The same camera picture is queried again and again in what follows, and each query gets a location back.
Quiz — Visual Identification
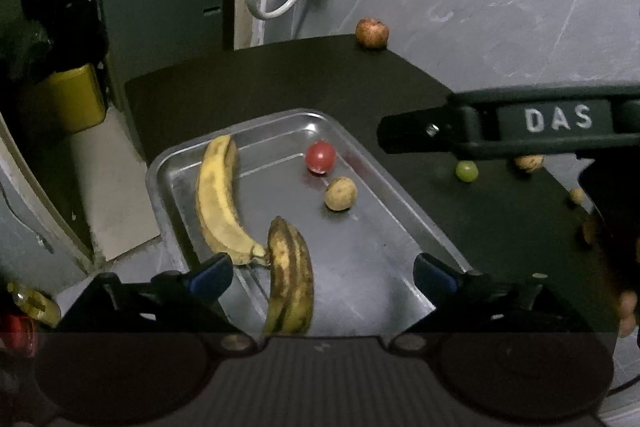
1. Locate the metal tray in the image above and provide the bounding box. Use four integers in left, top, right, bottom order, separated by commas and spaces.
146, 108, 473, 338

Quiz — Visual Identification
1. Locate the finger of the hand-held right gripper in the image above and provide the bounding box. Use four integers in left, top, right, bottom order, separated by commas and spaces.
378, 104, 463, 156

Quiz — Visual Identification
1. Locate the red object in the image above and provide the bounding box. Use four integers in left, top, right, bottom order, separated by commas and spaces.
0, 314, 39, 359

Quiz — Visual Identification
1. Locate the person's right hand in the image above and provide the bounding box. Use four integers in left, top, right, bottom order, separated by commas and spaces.
617, 289, 639, 339

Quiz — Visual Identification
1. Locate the yellow bottle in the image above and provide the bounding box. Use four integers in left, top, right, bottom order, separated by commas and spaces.
7, 284, 62, 329

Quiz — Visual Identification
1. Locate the dark grey cabinet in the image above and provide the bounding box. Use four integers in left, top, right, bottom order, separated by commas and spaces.
90, 0, 234, 108

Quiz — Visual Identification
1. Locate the yellow banana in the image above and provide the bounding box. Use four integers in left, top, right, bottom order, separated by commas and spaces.
196, 134, 268, 267

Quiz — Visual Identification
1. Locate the beige cardboard sheet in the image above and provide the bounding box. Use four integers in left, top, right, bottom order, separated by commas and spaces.
70, 107, 162, 264

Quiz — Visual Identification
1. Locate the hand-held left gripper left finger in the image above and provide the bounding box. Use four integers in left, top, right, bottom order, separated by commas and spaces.
60, 252, 258, 353

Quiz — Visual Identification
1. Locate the brown spotted banana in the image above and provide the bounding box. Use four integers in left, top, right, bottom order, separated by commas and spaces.
262, 216, 315, 336

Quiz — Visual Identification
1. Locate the large green grape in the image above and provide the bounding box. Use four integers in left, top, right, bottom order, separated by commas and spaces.
455, 160, 479, 184

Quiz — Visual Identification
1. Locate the red cherry tomato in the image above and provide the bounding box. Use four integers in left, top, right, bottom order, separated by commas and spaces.
305, 141, 337, 174

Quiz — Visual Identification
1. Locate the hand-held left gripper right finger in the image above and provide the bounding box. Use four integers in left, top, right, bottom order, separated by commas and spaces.
390, 252, 591, 353

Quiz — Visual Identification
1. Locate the yellow container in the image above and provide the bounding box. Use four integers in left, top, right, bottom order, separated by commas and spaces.
42, 63, 107, 134

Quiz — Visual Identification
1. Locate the reddish brown apple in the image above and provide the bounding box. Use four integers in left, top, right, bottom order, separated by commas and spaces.
355, 17, 390, 50

